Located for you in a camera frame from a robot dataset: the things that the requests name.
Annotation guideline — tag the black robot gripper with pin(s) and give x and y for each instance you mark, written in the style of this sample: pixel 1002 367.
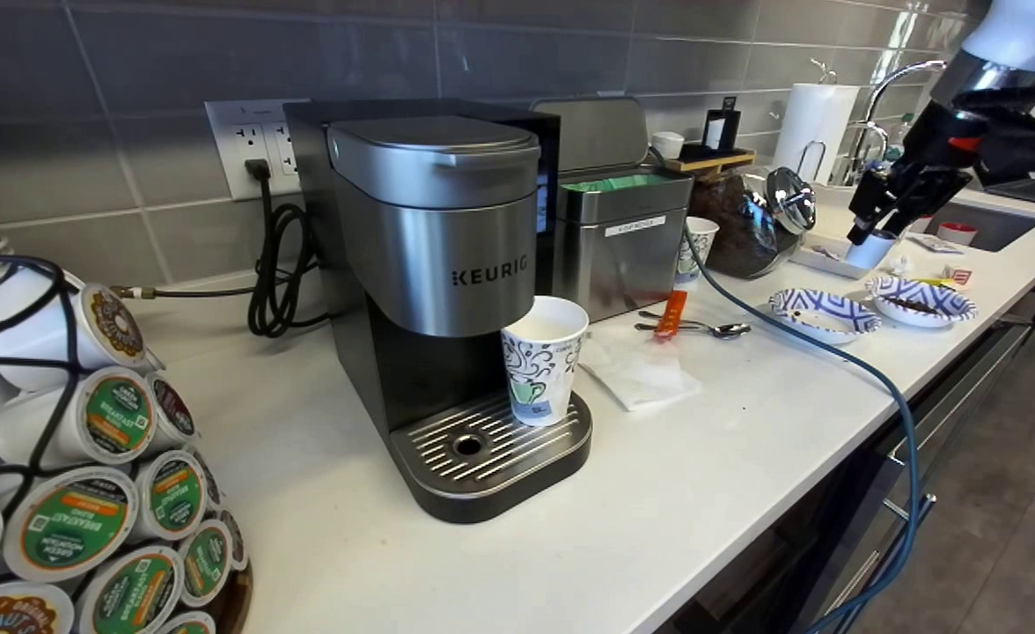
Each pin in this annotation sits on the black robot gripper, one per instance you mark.
pixel 930 170

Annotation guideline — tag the white coffee capsule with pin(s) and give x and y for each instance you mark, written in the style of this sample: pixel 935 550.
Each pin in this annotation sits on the white coffee capsule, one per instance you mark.
pixel 868 253

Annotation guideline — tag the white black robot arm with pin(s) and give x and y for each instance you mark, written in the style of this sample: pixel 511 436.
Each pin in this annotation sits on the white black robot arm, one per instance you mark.
pixel 996 80

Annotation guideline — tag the right blue patterned paper plate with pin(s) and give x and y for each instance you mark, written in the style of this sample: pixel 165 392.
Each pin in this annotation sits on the right blue patterned paper plate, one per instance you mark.
pixel 922 304

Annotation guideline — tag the blue patterned paper plate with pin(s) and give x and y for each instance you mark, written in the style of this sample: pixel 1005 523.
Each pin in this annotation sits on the blue patterned paper plate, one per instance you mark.
pixel 821 313
pixel 922 304

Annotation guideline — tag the left blue patterned paper plate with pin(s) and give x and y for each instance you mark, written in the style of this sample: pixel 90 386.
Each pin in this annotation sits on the left blue patterned paper plate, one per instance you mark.
pixel 821 313

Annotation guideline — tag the silver Keurig coffee maker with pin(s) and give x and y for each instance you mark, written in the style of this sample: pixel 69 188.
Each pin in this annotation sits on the silver Keurig coffee maker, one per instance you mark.
pixel 436 229

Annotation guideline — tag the green lid coffee capsule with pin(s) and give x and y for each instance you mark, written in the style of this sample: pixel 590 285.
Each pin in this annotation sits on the green lid coffee capsule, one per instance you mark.
pixel 205 562
pixel 170 490
pixel 110 420
pixel 72 523
pixel 133 594

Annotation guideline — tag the brown lid coffee capsule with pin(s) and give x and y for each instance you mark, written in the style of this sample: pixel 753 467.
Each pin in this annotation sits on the brown lid coffee capsule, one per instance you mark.
pixel 29 607
pixel 93 330

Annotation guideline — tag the white rectangular tray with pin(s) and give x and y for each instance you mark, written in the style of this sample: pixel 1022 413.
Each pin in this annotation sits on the white rectangular tray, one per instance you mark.
pixel 829 239

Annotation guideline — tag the paper towel roll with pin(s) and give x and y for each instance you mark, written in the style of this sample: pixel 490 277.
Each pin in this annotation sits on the paper towel roll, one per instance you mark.
pixel 815 129

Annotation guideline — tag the chrome kettle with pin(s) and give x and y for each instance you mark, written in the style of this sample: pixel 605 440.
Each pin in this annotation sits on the chrome kettle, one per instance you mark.
pixel 759 224

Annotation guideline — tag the small white paper cup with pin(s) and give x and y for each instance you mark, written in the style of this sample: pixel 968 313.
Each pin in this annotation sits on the small white paper cup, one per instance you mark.
pixel 694 246

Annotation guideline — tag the silver metal box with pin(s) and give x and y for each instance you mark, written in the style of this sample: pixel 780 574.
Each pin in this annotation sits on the silver metal box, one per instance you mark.
pixel 621 224

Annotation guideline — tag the white paper napkin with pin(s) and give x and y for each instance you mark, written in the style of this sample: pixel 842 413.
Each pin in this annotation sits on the white paper napkin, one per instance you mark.
pixel 638 371

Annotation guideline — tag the patterned paper cup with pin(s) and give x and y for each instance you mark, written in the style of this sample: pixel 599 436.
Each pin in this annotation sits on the patterned paper cup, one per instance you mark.
pixel 540 355

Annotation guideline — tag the orange handled tool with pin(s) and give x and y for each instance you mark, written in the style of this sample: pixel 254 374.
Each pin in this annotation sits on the orange handled tool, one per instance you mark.
pixel 670 319

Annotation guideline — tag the white wall outlet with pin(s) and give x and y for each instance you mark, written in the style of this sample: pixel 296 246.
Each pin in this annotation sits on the white wall outlet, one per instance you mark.
pixel 245 130

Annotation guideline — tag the black wire capsule carousel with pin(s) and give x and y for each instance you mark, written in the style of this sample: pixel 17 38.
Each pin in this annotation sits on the black wire capsule carousel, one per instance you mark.
pixel 25 285

